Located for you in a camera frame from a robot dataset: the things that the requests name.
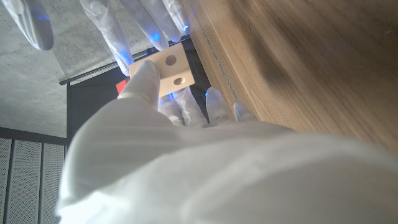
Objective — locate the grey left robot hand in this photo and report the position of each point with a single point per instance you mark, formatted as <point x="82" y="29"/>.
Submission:
<point x="217" y="177"/>

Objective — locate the black backdrop stand pole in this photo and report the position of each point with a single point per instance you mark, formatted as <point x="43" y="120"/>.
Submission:
<point x="109" y="65"/>

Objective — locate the wooden block with holes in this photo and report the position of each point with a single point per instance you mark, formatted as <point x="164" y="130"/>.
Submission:
<point x="174" y="70"/>

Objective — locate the red-headed wooden screw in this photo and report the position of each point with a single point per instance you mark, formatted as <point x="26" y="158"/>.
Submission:
<point x="122" y="86"/>

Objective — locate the grey perforated panel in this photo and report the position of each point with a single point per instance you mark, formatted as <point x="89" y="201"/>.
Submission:
<point x="28" y="183"/>

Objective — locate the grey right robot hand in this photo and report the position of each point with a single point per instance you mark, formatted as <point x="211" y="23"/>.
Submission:
<point x="140" y="21"/>

